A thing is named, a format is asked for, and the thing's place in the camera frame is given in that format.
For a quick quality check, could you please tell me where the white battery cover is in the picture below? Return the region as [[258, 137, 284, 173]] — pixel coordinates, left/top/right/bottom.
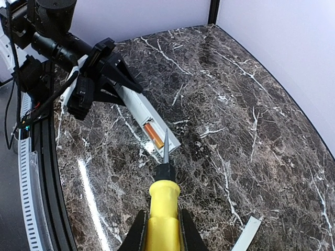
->
[[232, 216, 262, 251]]

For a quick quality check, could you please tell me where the black front rail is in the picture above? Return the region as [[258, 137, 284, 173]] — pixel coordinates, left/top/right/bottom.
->
[[31, 113, 77, 250]]

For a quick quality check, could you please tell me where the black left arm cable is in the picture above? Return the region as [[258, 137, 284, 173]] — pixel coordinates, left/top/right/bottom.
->
[[5, 0, 81, 150]]

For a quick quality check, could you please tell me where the white remote control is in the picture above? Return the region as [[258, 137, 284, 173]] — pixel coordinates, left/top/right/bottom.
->
[[115, 84, 181, 156]]

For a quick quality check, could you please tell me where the white cable duct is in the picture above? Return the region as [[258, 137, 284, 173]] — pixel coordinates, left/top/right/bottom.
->
[[17, 91, 54, 251]]

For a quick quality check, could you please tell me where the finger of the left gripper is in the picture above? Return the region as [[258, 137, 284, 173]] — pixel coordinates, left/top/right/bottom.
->
[[93, 88, 125, 106], [106, 53, 143, 93]]

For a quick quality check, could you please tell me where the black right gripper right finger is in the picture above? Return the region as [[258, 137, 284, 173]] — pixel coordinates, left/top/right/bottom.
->
[[179, 209, 208, 251]]

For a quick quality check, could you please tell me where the yellow pry tool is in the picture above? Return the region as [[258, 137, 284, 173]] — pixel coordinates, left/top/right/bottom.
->
[[145, 131, 180, 250]]

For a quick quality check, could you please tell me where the black frame post left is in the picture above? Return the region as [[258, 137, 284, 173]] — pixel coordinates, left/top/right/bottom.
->
[[207, 0, 220, 25]]

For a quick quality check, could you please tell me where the orange battery lower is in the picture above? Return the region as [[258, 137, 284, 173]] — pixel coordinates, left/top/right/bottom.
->
[[143, 122, 164, 150]]

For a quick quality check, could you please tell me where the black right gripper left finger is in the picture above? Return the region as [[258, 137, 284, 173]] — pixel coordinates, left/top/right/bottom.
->
[[118, 210, 148, 251]]

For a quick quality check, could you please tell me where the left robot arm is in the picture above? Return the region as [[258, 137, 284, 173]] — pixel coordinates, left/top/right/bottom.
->
[[1, 1, 148, 250]]

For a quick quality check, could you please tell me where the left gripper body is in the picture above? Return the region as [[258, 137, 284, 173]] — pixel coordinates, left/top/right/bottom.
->
[[83, 38, 123, 86]]

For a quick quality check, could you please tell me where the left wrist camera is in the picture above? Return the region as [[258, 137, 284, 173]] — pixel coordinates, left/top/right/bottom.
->
[[66, 76, 95, 121]]

